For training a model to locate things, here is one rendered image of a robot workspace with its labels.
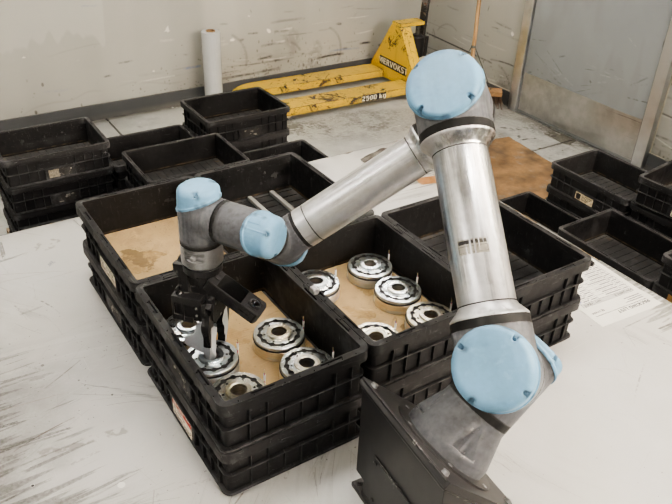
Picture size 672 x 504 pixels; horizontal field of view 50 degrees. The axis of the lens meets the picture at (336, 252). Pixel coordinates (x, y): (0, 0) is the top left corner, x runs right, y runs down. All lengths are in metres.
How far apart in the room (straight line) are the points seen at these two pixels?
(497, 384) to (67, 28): 3.91
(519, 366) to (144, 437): 0.79
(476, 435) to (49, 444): 0.81
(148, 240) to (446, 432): 0.96
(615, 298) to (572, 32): 2.94
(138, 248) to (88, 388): 0.37
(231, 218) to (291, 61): 4.09
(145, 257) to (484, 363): 0.99
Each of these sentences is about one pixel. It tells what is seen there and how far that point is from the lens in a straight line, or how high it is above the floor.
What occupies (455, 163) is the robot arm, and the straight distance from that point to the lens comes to 1.09.
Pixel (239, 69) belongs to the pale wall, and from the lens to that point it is 5.08.
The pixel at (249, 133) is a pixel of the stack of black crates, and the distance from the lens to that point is 3.21.
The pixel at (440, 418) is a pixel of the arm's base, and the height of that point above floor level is 0.96.
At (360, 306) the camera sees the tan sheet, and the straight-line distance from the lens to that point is 1.59.
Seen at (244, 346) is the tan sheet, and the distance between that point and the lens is 1.48.
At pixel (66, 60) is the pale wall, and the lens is 4.66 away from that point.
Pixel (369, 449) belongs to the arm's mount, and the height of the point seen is 0.83.
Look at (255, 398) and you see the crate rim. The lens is 1.23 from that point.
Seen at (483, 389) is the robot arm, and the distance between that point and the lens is 1.01.
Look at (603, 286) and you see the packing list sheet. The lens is 2.04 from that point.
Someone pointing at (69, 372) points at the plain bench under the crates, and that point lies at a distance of 1.68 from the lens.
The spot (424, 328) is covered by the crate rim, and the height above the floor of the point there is 0.93.
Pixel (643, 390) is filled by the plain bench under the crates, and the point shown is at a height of 0.70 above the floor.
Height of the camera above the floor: 1.77
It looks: 32 degrees down
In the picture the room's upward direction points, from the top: 3 degrees clockwise
